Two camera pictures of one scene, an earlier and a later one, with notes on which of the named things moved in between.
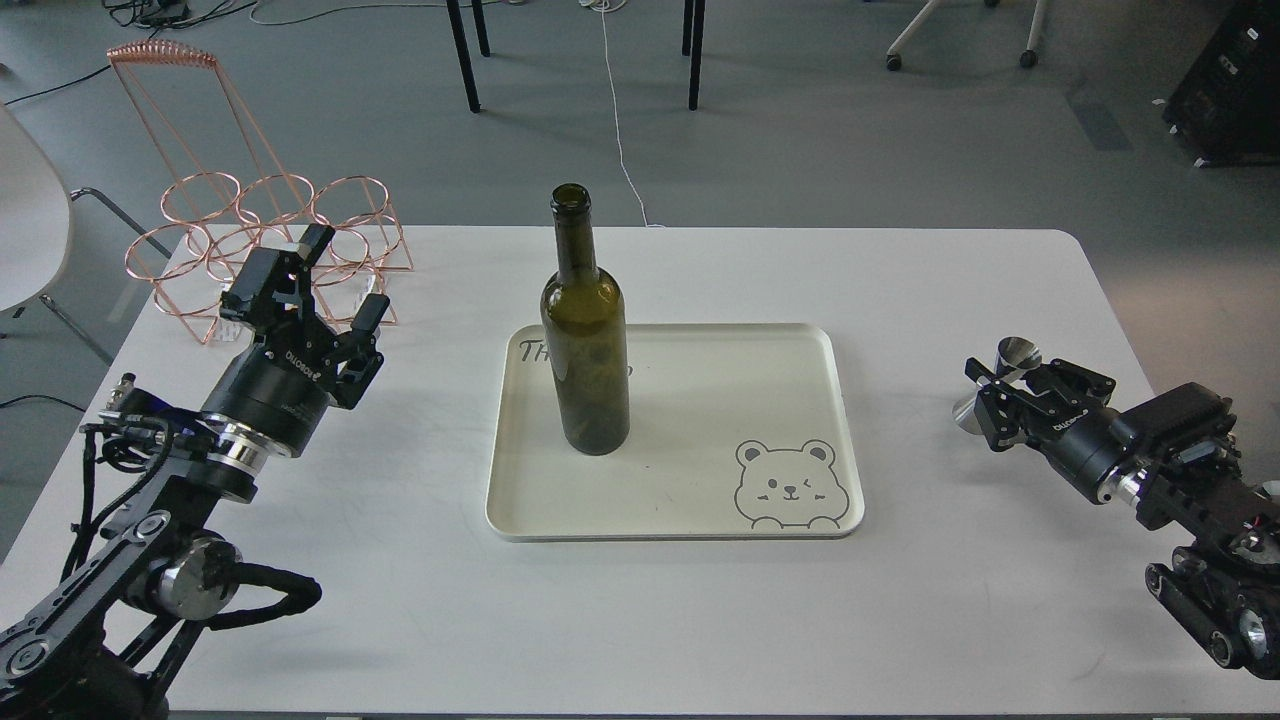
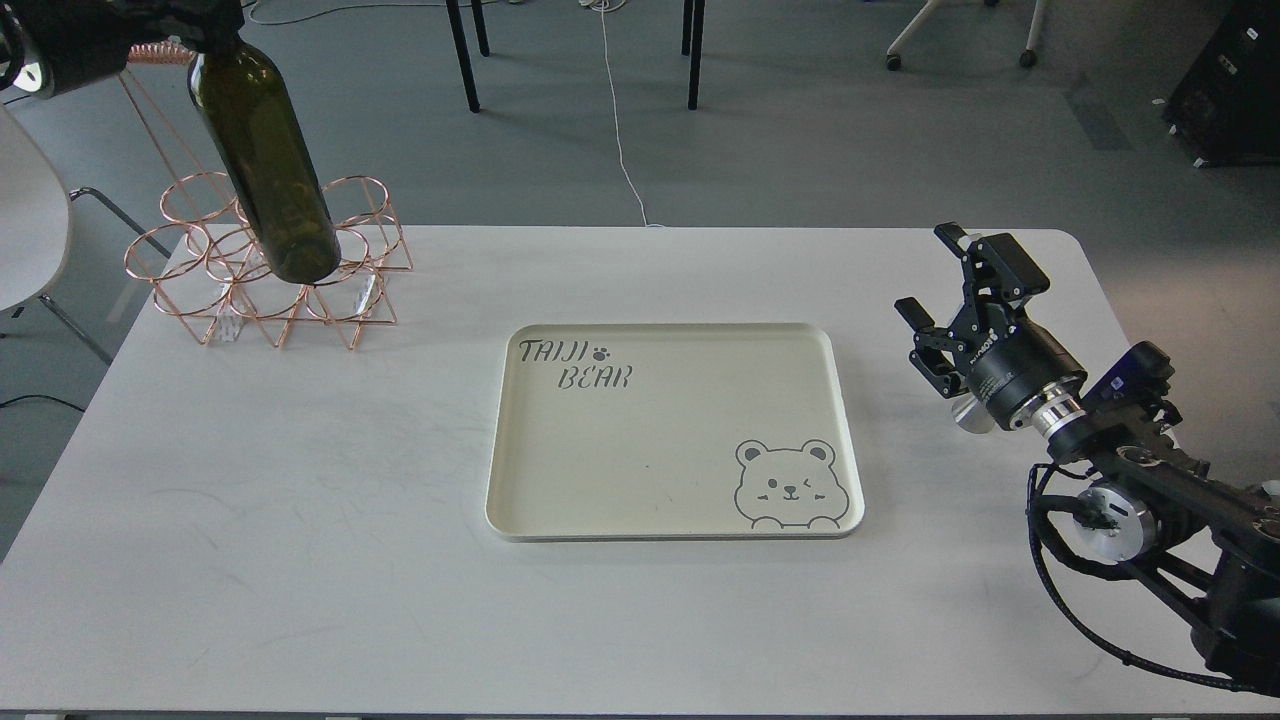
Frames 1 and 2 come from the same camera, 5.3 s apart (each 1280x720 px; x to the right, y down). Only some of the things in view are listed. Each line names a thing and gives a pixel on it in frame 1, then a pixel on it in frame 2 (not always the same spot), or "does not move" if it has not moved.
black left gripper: (277, 390) to (47, 45)
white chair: (35, 227) does not move
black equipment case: (1226, 111) does not move
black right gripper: (1083, 440) to (1006, 373)
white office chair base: (1029, 58) does not move
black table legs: (685, 47) does not move
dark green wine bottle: (586, 333) to (246, 107)
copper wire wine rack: (235, 199) does not move
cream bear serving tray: (735, 431) does not move
